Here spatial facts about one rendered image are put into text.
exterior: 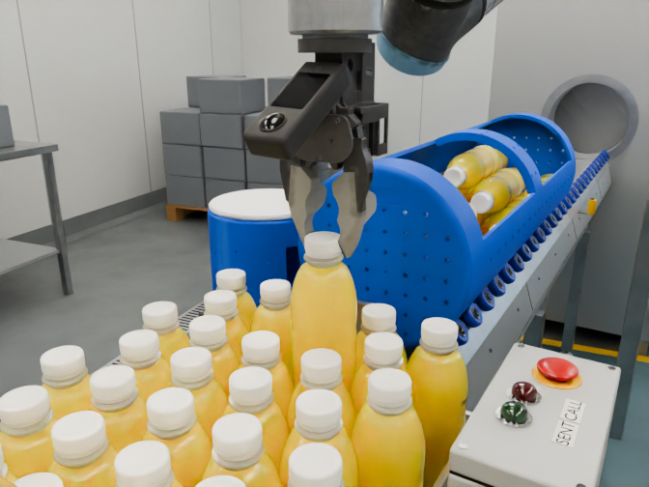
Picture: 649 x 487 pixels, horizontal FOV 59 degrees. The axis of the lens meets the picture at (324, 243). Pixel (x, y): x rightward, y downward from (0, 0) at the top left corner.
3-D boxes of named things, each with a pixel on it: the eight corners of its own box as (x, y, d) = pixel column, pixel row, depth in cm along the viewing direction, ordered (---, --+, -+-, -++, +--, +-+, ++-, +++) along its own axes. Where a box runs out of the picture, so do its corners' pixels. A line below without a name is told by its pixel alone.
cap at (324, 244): (310, 262, 57) (309, 245, 57) (300, 250, 61) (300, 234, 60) (347, 258, 58) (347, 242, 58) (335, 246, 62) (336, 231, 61)
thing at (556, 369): (580, 372, 54) (581, 361, 53) (574, 390, 51) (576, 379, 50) (540, 362, 55) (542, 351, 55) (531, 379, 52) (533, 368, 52)
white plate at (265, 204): (209, 218, 126) (209, 224, 126) (331, 213, 131) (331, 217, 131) (208, 190, 152) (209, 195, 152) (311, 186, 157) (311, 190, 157)
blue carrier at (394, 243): (572, 221, 152) (580, 112, 144) (467, 368, 81) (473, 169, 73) (466, 212, 167) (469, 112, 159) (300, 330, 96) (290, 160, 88)
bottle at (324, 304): (301, 430, 61) (297, 268, 55) (287, 394, 68) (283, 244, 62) (363, 419, 63) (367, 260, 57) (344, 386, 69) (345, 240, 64)
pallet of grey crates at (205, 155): (329, 212, 525) (329, 76, 487) (291, 236, 455) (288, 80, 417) (217, 199, 569) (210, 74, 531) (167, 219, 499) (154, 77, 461)
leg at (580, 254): (573, 355, 277) (592, 230, 257) (571, 359, 272) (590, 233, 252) (560, 351, 280) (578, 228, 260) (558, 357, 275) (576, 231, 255)
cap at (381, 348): (375, 344, 62) (375, 329, 61) (408, 354, 60) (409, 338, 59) (357, 359, 59) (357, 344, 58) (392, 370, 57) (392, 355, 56)
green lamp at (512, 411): (530, 415, 47) (531, 402, 47) (523, 429, 46) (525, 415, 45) (503, 407, 48) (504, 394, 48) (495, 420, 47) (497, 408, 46)
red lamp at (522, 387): (539, 394, 50) (541, 383, 50) (533, 407, 48) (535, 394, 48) (514, 386, 51) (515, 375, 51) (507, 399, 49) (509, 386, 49)
